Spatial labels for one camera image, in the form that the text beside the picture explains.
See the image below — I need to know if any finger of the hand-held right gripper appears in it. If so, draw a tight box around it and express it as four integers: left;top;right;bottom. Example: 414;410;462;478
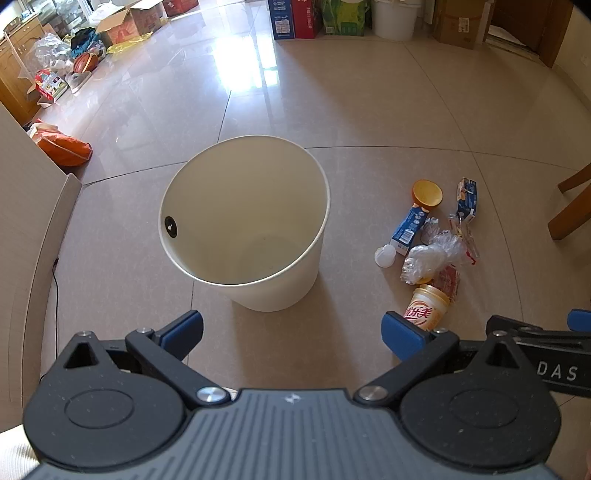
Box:
486;315;571;341
568;308;591;334

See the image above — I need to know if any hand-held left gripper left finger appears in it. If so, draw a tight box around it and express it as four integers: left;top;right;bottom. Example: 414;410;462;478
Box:
55;310;232;409

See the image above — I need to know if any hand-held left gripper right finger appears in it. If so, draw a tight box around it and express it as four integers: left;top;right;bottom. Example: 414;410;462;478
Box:
355;311;542;409

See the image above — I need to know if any yellow milk tea cup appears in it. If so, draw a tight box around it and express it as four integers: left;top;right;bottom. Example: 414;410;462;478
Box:
403;284;451;333

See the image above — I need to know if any red snack wrapper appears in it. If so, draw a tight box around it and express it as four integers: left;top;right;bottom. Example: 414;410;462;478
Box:
431;264;461;303

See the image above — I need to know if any clear plastic bag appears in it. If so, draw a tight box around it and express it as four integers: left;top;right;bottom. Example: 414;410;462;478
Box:
400;230;469;285

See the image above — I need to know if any blue milk carton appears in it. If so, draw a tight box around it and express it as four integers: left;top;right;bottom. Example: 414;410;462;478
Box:
390;206;429;256

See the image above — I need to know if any white trash bin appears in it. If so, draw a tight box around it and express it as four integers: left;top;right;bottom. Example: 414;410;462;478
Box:
158;135;331;312

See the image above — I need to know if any clear wrapper with red strip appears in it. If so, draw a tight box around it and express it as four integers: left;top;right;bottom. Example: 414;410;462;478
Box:
445;217;481;268

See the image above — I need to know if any crushed blue carton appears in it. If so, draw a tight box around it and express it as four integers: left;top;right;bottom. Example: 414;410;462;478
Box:
447;176;478;224

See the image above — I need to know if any white board panel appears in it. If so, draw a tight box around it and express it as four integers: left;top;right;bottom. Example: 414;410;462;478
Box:
0;100;83;435

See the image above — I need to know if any white cloth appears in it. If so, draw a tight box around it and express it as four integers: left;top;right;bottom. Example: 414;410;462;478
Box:
0;425;42;480

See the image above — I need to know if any orange bag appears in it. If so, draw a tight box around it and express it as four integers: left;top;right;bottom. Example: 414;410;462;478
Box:
28;119;93;168

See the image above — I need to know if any grey shoe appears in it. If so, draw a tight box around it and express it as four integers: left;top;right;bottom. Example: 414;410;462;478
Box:
65;71;93;93

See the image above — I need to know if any colourful printed box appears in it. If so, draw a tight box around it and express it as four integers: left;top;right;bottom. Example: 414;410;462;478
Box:
27;69;68;108

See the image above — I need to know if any basketball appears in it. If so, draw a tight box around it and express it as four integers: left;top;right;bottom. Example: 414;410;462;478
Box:
71;52;100;73

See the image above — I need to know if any yellow plastic bag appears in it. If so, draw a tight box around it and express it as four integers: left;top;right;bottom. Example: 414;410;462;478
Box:
106;32;153;55

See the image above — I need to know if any wooden door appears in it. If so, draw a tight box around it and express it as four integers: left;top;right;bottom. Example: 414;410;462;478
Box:
489;0;573;69

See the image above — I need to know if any wooden cabinet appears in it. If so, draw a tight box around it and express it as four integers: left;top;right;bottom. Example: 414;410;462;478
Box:
0;14;47;125

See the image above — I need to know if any dark clothes pile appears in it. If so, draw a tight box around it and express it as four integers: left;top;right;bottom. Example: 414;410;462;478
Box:
69;28;105;58

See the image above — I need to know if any brown cardboard box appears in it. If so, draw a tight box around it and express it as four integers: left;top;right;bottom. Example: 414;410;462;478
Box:
431;0;492;49

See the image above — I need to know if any clear plastic bags pile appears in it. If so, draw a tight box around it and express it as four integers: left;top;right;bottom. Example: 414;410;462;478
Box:
34;32;75;77

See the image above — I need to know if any open cardboard box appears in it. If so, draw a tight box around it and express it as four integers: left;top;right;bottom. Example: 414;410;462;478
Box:
95;4;134;47

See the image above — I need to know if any white plastic bucket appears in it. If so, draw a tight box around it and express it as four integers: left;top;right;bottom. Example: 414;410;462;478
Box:
372;0;422;41

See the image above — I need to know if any cardboard box with red print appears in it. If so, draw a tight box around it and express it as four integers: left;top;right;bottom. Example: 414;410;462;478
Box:
129;0;169;31

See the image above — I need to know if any green carton box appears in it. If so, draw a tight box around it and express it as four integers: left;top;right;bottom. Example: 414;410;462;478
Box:
322;0;372;37

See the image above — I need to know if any blue and red carton box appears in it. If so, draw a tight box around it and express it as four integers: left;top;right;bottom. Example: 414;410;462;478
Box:
268;0;322;40

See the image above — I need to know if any black cable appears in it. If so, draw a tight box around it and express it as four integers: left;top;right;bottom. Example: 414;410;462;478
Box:
51;257;61;365

